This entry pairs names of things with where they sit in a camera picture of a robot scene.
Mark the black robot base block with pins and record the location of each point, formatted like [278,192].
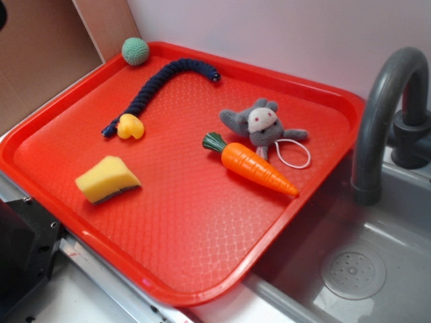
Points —
[30,237]

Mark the orange plastic toy carrot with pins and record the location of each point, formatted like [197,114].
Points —
[246,163]

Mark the red plastic tray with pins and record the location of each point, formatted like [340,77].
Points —
[193,228]

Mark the grey plush bunny toy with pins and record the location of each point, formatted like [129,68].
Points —
[261,125]

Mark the yellow rubber duck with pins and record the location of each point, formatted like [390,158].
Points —
[130,126]

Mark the yellow sponge wedge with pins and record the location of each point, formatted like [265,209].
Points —
[109,177]

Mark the green crocheted ball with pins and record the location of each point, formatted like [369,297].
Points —
[135,51]

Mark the grey plastic sink basin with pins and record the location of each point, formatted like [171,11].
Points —
[340,262]

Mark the grey toy faucet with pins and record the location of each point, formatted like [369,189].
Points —
[396,115]

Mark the brown cardboard panel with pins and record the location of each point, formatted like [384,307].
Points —
[46,46]

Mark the aluminium frame rail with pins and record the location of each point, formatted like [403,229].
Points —
[83,288]

